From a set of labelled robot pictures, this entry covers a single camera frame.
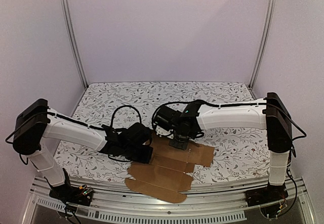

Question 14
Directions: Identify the brown cardboard box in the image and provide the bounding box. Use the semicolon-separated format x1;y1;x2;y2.
125;134;214;204

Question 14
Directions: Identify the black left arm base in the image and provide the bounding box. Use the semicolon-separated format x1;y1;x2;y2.
48;168;94;206

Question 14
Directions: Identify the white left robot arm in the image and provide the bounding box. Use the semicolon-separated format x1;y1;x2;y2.
11;99;153;201

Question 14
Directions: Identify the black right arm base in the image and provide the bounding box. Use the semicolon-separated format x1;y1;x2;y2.
245;183;289;207

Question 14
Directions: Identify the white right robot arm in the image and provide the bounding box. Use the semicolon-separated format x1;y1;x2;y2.
169;93;293;202

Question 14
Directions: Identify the floral patterned table mat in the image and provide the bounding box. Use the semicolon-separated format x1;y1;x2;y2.
54;82;270;184

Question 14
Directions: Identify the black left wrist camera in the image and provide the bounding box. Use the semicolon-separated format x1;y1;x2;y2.
123;122;152;146

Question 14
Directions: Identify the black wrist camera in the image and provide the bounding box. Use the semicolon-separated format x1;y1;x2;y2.
123;122;152;146
153;106;181;130

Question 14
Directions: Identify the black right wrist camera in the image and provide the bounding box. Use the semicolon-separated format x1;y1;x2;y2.
153;106;181;130

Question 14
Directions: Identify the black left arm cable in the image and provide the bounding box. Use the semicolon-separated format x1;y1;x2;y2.
111;105;142;128

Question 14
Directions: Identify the aluminium front table rail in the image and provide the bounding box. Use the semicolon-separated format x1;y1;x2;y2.
21;176;320;223

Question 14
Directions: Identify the right aluminium frame post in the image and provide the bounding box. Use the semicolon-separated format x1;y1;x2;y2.
248;0;276;91

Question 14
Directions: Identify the aluminium frame post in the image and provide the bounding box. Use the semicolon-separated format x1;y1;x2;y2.
248;0;276;91
57;0;89;89

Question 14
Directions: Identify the left aluminium frame post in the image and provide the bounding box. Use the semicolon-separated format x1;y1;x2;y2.
57;0;89;89

